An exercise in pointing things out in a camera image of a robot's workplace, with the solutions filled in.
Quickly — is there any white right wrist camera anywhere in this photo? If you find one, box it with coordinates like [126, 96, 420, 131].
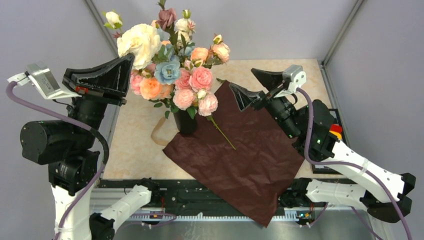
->
[273, 64, 307, 98]

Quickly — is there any beige satin ribbon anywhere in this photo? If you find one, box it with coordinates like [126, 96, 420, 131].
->
[150, 117, 171, 147]

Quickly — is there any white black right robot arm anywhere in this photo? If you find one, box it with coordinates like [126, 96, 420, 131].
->
[229, 65, 416, 223]

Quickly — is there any brown small rose stem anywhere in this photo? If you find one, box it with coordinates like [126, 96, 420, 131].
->
[206, 115, 236, 150]

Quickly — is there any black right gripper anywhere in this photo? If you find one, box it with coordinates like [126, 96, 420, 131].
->
[229, 68, 302, 139]

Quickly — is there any red yellow toy block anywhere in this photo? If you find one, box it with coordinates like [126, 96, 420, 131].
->
[329, 124, 343, 140]

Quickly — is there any white toothed cable duct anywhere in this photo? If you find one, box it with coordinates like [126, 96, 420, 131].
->
[128, 209, 315, 222]

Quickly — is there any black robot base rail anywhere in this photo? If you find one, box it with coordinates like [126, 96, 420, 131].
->
[99, 178, 327, 217]

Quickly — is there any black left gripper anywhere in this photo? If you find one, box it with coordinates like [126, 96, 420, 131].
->
[64, 50, 137, 147]

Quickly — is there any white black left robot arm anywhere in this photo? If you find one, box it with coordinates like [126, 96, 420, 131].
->
[7, 54, 161, 240]

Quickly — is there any black cylindrical vase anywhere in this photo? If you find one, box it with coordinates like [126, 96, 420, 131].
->
[173, 110, 198, 135]

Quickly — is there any colourful artificial flower bunch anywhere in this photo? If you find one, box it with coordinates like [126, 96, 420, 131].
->
[103, 0, 231, 121]

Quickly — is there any red paper bouquet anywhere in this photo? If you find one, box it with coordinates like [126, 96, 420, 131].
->
[163, 82, 305, 227]

